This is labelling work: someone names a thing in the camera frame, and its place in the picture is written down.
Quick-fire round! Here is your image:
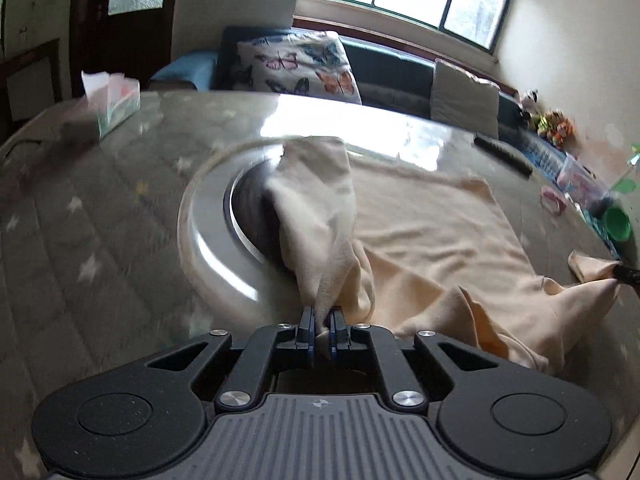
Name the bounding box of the cream knit garment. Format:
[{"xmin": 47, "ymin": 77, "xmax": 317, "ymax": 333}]
[{"xmin": 267, "ymin": 138, "xmax": 620, "ymax": 374}]

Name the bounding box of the green plastic bowl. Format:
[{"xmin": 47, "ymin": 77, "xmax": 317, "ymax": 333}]
[{"xmin": 602, "ymin": 206, "xmax": 631, "ymax": 243}]

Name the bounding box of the colourful paper pinwheel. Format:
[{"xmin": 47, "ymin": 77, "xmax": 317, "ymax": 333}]
[{"xmin": 610, "ymin": 143, "xmax": 640, "ymax": 195}]

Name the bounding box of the pink cloth item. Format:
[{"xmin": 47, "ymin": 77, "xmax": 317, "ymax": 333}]
[{"xmin": 540, "ymin": 185, "xmax": 567, "ymax": 217}]

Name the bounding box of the clear plastic storage box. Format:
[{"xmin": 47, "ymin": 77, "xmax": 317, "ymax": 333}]
[{"xmin": 556, "ymin": 154, "xmax": 606, "ymax": 209}]

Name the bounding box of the round table heater insert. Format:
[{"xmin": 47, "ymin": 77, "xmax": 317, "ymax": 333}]
[{"xmin": 177, "ymin": 139, "xmax": 300, "ymax": 315}]

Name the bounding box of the black remote control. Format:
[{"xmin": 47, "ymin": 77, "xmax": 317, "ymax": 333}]
[{"xmin": 473, "ymin": 134, "xmax": 533, "ymax": 179}]

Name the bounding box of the orange plush toy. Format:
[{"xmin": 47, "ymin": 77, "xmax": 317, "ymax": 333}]
[{"xmin": 537, "ymin": 110, "xmax": 575, "ymax": 150}]

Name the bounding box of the cow plush toy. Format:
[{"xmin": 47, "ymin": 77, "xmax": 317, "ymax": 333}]
[{"xmin": 518, "ymin": 90, "xmax": 539, "ymax": 126}]

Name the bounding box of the plain beige pillow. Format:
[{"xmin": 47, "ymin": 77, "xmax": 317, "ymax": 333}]
[{"xmin": 430, "ymin": 60, "xmax": 499, "ymax": 139}]

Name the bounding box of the tissue box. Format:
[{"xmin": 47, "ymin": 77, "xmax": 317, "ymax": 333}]
[{"xmin": 81, "ymin": 72, "xmax": 141, "ymax": 139}]

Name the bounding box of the blue sofa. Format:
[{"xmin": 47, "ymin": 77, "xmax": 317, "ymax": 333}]
[{"xmin": 151, "ymin": 26, "xmax": 559, "ymax": 155}]

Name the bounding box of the butterfly print pillow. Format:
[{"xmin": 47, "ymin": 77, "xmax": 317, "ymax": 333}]
[{"xmin": 231, "ymin": 32, "xmax": 361, "ymax": 104}]

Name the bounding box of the dark wooden cabinet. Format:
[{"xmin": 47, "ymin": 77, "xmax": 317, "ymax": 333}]
[{"xmin": 1, "ymin": 39, "xmax": 63, "ymax": 136}]

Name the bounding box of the dark wooden door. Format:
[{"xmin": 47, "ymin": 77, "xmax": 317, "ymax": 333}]
[{"xmin": 70, "ymin": 0, "xmax": 176, "ymax": 98}]

